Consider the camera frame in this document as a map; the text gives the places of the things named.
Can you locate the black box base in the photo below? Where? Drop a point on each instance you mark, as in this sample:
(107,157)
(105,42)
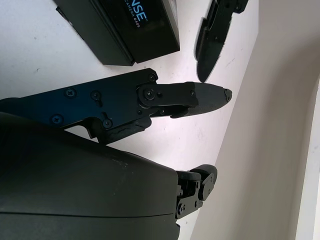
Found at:
(110,62)

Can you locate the black RealSense box lid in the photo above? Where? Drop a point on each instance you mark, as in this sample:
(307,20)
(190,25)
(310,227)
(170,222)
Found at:
(155,35)

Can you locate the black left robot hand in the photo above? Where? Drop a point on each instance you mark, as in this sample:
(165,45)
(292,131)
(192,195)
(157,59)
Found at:
(210,50)

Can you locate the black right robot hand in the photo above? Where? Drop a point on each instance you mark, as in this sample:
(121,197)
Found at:
(75,187)

